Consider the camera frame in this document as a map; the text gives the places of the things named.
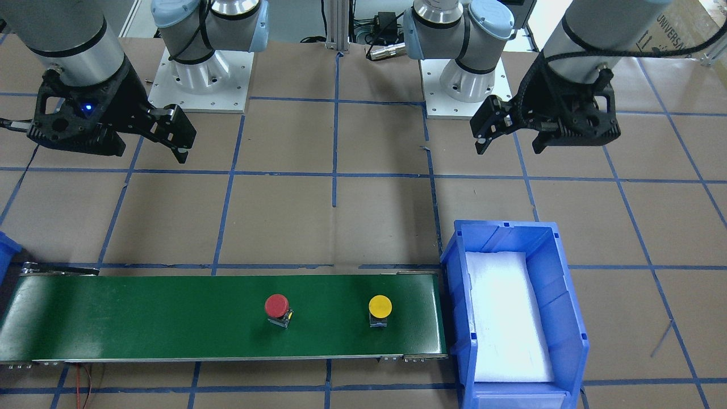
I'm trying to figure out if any yellow push button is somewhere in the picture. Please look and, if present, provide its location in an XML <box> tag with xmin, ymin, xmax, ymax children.
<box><xmin>368</xmin><ymin>294</ymin><xmax>393</xmax><ymax>328</ymax></box>

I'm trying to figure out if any green conveyor belt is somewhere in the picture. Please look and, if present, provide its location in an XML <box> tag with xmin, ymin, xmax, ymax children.
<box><xmin>2</xmin><ymin>273</ymin><xmax>448</xmax><ymax>364</ymax></box>

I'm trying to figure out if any aluminium frame post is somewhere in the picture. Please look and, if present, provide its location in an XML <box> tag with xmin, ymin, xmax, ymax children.
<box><xmin>324</xmin><ymin>1</ymin><xmax>353</xmax><ymax>55</ymax></box>

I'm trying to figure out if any far blue plastic bin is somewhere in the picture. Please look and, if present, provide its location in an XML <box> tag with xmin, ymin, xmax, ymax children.
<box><xmin>0</xmin><ymin>231</ymin><xmax>22</xmax><ymax>284</ymax></box>

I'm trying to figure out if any white foam pad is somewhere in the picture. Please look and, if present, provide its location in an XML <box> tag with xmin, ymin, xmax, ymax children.
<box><xmin>465</xmin><ymin>252</ymin><xmax>555</xmax><ymax>382</ymax></box>

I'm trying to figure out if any red push button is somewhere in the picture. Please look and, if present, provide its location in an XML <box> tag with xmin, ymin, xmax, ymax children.
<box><xmin>264</xmin><ymin>294</ymin><xmax>294</xmax><ymax>328</ymax></box>

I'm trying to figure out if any blue bin with white foam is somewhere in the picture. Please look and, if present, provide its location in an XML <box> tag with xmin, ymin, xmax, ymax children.
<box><xmin>441</xmin><ymin>220</ymin><xmax>590</xmax><ymax>408</ymax></box>

